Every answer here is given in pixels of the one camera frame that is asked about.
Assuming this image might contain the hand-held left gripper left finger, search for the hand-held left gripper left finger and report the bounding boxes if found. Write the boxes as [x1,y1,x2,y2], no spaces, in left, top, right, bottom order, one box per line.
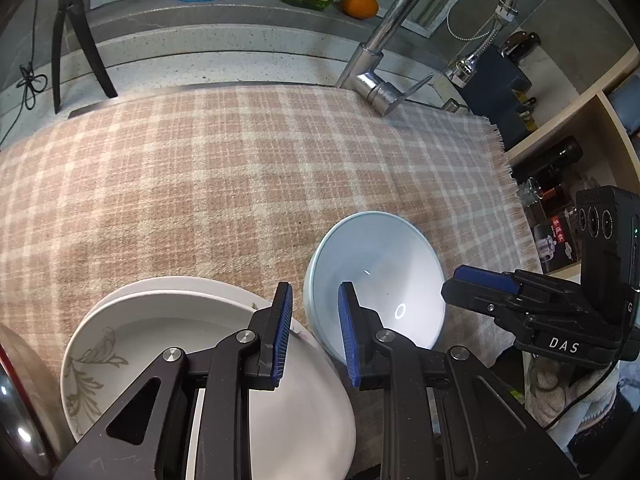
[52,282,294,480]

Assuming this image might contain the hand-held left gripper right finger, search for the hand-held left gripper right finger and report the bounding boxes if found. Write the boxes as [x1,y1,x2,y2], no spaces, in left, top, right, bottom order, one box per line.
[338,282,581,480]

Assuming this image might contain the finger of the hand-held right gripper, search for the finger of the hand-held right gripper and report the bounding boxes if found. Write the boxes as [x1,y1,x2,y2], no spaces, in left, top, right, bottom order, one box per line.
[441,282,526,331]
[452,266,522,297]

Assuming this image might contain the pale blue bowl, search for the pale blue bowl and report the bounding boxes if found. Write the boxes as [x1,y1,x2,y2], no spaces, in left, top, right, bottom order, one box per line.
[302,211,447,366]

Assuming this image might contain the white plate with leaf print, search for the white plate with leaf print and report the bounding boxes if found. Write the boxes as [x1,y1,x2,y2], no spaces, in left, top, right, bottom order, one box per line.
[61,291,357,480]

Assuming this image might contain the floral print plate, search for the floral print plate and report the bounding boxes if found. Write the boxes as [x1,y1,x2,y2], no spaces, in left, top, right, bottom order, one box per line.
[80,276,321,356]

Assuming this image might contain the person's right hand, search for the person's right hand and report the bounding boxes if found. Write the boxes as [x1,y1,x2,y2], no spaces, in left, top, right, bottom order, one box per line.
[522,350,621,436]

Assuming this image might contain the red label box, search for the red label box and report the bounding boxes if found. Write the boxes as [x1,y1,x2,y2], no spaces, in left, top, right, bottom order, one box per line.
[532,215,581,261]

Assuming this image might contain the glass jar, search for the glass jar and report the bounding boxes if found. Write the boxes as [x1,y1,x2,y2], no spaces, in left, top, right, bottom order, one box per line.
[517,177,546,206]

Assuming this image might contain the black bottle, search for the black bottle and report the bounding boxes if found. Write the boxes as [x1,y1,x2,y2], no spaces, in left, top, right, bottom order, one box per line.
[532,136,583,178]

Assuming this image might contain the wooden shelf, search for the wooden shelf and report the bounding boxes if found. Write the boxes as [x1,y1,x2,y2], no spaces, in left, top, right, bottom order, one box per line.
[505,72,640,281]

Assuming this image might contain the pink checkered cloth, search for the pink checkered cloth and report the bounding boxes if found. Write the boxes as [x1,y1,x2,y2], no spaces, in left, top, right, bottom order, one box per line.
[0,84,543,480]

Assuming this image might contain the dark blue knife block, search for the dark blue knife block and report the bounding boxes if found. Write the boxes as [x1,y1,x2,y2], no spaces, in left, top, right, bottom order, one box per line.
[487,31,542,136]

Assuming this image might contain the chrome faucet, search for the chrome faucet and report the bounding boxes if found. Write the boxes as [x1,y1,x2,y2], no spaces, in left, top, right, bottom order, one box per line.
[335,0,518,117]

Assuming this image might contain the red steel bowl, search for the red steel bowl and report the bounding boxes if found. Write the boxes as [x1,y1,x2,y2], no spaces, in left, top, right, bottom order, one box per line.
[0,324,56,478]

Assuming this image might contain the orange fruit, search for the orange fruit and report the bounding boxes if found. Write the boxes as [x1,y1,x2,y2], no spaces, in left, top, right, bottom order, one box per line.
[340,0,379,19]

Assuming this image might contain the black tripod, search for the black tripod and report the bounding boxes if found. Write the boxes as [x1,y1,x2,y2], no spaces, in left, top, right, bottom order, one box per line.
[51,0,118,113]

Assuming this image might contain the metal sprayer hose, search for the metal sprayer hose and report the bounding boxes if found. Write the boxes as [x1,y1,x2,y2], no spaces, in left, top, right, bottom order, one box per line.
[442,0,506,87]

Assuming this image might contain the black cable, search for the black cable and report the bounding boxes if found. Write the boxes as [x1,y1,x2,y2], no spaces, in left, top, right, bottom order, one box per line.
[0,0,48,146]

